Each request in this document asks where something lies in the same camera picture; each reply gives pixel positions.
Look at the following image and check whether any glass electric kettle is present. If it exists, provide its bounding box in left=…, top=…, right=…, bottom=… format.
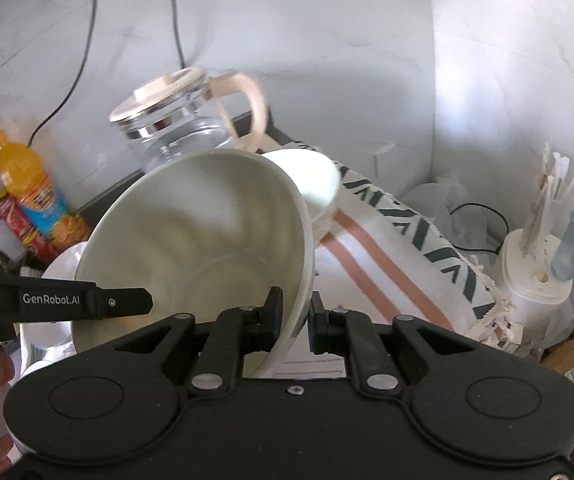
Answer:
left=109, top=66, right=270, bottom=172

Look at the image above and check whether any patterned white table cloth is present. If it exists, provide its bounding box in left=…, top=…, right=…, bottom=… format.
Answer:
left=253, top=144, right=510, bottom=378

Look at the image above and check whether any orange juice bottle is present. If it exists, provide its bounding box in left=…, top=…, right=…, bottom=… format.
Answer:
left=0, top=130, right=90, bottom=252

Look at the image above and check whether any white chopstick holder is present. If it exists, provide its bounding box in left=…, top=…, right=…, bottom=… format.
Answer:
left=495, top=146, right=574, bottom=349

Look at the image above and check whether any red snack can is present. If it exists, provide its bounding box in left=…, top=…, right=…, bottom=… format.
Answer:
left=0, top=191, right=58, bottom=266

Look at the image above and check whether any small white ceramic bowl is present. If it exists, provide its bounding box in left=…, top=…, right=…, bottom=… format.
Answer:
left=263, top=148, right=341, bottom=224

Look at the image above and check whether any black kettle power cable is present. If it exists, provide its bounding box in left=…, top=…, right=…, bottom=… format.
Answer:
left=147, top=0, right=188, bottom=71

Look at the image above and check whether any large white ceramic bowl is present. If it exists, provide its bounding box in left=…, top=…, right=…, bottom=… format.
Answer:
left=72, top=150, right=314, bottom=378

